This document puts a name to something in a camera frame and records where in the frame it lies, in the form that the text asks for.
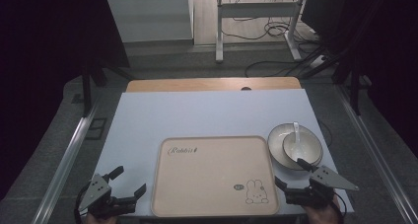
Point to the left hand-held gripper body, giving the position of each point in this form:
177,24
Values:
98,197

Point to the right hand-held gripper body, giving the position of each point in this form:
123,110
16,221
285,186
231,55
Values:
315,192

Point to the white bowl with dark rim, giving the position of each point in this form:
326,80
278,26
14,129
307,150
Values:
310,148

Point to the person's left hand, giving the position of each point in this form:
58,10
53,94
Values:
98,220

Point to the person's right hand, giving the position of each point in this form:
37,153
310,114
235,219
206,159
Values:
323,215

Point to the white ceramic spoon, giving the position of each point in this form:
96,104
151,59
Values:
296,135

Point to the white ceramic bowl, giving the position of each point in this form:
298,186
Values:
275,145

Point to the dark floor hatch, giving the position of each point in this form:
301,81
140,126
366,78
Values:
96,128

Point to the beige tray with rabbit print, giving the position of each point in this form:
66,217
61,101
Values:
210,178

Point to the black stand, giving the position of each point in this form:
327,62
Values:
86,92
354,89

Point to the white board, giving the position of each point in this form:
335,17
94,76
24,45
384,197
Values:
197,115

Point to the dark table grommet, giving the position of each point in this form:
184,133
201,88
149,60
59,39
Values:
245,88

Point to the white power strip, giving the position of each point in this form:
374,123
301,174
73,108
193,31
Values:
319,61

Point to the wooden table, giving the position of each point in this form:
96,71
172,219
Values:
197,85

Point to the black curtain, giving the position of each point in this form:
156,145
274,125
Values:
391,53
42,69

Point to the white cabinet panel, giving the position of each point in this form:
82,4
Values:
148,16

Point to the metal rail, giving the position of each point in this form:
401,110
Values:
378,158
65,161

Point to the white metal desk frame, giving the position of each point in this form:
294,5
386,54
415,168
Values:
259,10

